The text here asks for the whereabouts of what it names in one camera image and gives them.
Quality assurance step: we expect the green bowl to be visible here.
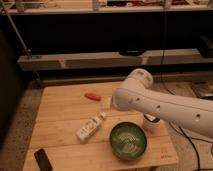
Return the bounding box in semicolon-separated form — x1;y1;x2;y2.
109;122;147;161

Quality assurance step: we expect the white cup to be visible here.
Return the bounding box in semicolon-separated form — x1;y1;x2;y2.
143;114;160;130

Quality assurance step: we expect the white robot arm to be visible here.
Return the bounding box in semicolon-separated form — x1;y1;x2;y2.
111;69;213;139

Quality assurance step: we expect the black floor cable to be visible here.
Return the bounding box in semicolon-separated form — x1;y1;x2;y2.
169;121;213;171

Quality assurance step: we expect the long grey shelf beam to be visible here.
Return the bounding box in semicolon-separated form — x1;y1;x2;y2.
18;49;213;71

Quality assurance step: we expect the orange carrot toy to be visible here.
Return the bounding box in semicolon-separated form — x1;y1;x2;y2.
84;93;102;101

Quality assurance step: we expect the upper wooden shelf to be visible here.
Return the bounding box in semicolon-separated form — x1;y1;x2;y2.
0;0;213;15

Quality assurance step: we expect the metal diagonal pole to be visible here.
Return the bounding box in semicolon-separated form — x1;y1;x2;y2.
0;0;42;88

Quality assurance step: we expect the black phone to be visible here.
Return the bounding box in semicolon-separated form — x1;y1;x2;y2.
34;149;53;171

